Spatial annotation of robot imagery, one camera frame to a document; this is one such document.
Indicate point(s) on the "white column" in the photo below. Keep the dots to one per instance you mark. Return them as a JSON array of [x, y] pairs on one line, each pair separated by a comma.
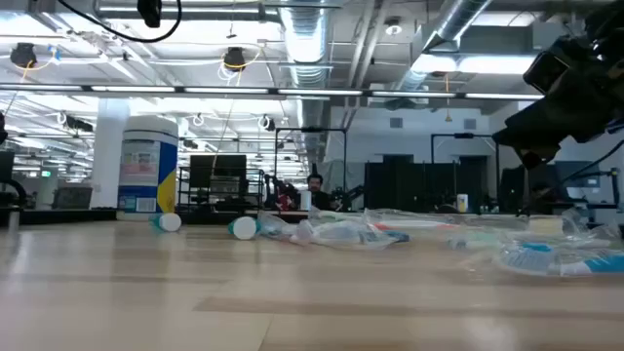
[[109, 151]]

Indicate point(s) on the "small white yellow canister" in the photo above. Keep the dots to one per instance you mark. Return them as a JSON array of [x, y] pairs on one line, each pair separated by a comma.
[[462, 203]]

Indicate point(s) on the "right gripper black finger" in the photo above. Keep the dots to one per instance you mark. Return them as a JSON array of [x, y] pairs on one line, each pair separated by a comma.
[[531, 136]]

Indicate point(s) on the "black ledge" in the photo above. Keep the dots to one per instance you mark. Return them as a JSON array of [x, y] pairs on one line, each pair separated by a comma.
[[68, 217]]

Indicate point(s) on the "black curved tube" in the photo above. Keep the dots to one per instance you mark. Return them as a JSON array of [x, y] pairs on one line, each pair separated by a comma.
[[21, 192]]

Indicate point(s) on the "wooden desk grey legs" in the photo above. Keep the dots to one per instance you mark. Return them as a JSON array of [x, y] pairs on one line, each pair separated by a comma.
[[278, 213]]

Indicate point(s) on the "black rounded object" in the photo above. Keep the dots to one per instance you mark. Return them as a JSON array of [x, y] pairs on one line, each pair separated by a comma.
[[2, 128]]

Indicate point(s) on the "black metal frame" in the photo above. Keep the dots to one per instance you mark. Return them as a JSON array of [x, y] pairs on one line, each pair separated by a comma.
[[463, 135], [312, 129]]

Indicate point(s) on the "white blue yellow wipes canister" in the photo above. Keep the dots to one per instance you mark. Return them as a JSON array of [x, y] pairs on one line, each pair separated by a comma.
[[146, 166]]

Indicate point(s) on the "black ceiling dome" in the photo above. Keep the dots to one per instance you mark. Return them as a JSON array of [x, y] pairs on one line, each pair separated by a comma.
[[23, 54], [234, 58]]

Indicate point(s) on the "dark screen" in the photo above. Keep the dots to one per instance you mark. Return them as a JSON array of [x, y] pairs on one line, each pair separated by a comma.
[[72, 198]]

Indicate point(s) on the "teal toothpaste tube white cap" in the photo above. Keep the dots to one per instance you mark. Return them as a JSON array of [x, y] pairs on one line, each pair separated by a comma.
[[169, 222], [244, 228]]

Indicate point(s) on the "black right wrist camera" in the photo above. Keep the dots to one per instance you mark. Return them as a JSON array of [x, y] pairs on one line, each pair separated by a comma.
[[546, 72]]

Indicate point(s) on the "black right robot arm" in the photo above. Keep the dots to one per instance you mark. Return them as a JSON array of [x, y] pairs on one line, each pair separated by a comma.
[[607, 17]]

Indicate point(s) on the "long ceiling light strip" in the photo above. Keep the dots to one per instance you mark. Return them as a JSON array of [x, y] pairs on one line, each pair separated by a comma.
[[244, 90]]

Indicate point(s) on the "silver ventilation duct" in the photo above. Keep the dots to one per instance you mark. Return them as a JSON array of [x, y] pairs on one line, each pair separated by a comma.
[[453, 24], [304, 39]]

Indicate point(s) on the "black room partition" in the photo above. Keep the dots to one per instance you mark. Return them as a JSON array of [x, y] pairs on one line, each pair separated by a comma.
[[414, 185]]

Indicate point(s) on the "black overhead camera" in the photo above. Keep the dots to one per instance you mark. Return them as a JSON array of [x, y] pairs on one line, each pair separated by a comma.
[[149, 12]]

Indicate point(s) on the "green toothbrush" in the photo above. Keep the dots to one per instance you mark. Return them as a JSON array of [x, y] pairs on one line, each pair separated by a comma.
[[480, 239]]

